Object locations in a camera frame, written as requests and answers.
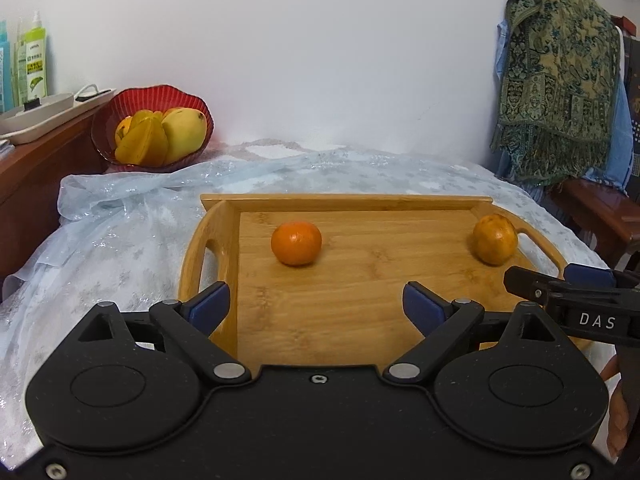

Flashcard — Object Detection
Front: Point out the yellow mango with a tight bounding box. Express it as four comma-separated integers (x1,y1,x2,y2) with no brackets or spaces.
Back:
161,108,208,166

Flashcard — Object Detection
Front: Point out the red glass bowl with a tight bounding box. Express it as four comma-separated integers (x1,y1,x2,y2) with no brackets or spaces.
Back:
91,87,215,173

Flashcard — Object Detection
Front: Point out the dark dotted cloth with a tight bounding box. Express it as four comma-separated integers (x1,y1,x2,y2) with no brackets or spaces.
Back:
629,94,640,177

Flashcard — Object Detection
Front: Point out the green label spray bottle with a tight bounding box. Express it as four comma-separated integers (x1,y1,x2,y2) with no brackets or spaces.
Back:
16,10,49,103

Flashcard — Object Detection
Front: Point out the brown wooden chair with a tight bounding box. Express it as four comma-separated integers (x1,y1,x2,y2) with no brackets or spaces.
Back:
550,179,640,263

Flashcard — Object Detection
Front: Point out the white plastic tray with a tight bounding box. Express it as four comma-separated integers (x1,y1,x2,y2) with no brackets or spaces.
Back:
0,92,75,146

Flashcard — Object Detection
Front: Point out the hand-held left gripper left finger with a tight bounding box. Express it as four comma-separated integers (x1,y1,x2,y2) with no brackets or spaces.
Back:
77,281,252,387

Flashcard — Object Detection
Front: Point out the wooden tray with handles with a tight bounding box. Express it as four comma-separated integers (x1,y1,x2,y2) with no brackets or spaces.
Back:
178,194,593,368

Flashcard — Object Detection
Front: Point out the orange tangerine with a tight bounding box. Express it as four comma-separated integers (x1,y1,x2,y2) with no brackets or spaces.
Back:
270,221,323,267

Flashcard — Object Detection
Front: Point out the sheer blue snowflake cloth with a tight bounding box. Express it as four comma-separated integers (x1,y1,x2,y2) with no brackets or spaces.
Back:
0,152,621,463

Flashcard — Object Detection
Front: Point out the white grey patterned blanket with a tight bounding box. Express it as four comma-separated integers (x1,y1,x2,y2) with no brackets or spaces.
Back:
200,137,481,167

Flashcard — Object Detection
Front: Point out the yellow orange blemished fruit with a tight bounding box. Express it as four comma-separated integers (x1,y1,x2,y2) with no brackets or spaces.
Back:
472,213,519,266

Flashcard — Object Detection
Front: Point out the brown wooden headboard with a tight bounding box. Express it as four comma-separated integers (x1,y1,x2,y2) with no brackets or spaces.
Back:
0,92,117,283

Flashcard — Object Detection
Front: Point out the person's right hand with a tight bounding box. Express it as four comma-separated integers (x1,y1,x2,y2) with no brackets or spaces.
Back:
599,356,630,461

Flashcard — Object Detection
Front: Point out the green gold patterned scarf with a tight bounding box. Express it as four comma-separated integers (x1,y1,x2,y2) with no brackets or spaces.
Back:
490,0,623,186

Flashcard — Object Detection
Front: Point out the yellow starfruit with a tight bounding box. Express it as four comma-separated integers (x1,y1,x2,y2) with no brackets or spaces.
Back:
114,111,170,167

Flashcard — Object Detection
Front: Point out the blue bottle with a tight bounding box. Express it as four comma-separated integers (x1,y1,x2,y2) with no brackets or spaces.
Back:
0,20,12,114

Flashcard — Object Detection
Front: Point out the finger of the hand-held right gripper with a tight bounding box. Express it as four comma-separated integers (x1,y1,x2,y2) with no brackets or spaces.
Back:
504,266,562,307
564,263,640,289

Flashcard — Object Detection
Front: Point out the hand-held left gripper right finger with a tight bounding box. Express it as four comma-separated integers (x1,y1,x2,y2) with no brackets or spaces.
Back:
382,281,558,386

